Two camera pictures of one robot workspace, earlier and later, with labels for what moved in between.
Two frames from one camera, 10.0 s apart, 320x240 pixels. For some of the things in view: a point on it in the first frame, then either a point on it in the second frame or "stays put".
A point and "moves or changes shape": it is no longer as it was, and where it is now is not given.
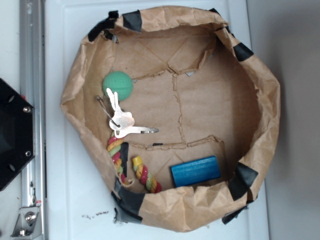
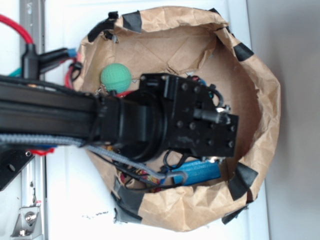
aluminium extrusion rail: (33, 89) stays put
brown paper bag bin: (192, 81) stays put
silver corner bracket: (28, 223) stays put
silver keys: (121, 122) moves or changes shape
